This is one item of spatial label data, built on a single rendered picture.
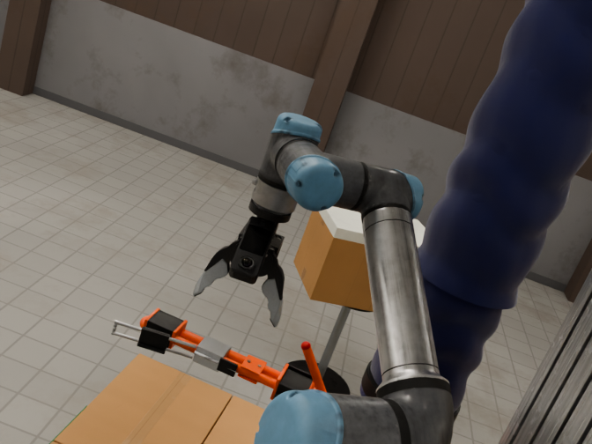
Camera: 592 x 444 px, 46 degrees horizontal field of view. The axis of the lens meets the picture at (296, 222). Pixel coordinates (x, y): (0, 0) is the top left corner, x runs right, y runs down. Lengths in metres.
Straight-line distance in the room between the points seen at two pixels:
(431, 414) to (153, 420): 1.73
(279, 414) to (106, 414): 1.70
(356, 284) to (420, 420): 2.64
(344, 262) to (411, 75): 3.55
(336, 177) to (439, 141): 5.81
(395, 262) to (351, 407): 0.24
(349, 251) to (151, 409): 1.31
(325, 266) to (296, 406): 2.60
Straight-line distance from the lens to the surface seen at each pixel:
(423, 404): 0.89
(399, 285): 0.97
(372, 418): 0.83
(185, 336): 1.77
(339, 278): 3.45
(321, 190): 0.99
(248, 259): 1.10
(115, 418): 2.49
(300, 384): 1.71
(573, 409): 0.75
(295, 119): 1.09
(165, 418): 2.55
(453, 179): 1.45
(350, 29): 6.47
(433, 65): 6.70
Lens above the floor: 2.10
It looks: 20 degrees down
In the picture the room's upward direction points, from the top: 20 degrees clockwise
